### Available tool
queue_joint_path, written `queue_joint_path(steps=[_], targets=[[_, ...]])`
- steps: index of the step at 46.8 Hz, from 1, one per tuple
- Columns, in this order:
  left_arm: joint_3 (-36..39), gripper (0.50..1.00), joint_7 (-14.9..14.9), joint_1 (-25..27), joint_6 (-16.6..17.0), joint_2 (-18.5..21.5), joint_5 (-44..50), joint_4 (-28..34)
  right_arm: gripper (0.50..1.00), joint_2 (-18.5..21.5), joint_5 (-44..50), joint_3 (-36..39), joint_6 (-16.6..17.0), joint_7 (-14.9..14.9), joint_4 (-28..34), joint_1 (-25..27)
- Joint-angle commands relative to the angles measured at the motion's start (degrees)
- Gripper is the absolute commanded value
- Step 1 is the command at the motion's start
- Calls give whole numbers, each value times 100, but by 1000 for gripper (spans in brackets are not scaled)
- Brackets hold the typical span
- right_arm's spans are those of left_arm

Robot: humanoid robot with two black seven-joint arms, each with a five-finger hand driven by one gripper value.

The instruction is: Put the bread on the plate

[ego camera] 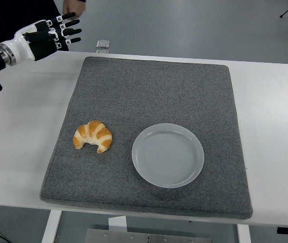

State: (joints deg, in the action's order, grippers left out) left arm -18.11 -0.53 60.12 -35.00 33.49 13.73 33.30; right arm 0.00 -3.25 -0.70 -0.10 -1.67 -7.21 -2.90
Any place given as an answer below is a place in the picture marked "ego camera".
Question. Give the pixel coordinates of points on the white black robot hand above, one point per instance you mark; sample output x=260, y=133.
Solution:
x=23, y=41

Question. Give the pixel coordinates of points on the golden croissant bread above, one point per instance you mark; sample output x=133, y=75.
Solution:
x=93, y=135

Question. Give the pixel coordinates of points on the round grey plate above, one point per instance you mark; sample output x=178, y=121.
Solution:
x=168, y=157

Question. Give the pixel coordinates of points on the grey metal plate with screws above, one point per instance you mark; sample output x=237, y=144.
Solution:
x=134, y=236

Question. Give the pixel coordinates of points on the person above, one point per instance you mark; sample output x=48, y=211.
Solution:
x=12, y=12

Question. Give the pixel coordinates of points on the person's hand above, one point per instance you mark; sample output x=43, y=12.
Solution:
x=71, y=6

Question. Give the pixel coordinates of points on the small clear plastic box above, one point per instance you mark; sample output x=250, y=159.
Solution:
x=103, y=44

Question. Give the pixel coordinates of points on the grey felt mat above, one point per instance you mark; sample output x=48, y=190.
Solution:
x=144, y=101

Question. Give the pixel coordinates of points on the white table leg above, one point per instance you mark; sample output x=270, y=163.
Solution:
x=244, y=234
x=51, y=227

